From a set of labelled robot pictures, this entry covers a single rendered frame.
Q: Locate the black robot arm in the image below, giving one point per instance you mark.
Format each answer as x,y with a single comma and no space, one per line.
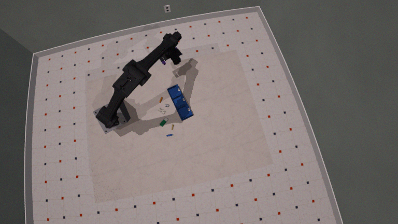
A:
137,73

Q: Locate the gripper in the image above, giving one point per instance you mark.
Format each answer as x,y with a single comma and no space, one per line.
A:
164,58

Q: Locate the white domino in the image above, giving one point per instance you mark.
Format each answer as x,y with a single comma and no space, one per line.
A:
161,110

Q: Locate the dark blue rack of bins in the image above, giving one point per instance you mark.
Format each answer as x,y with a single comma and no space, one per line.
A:
180,102

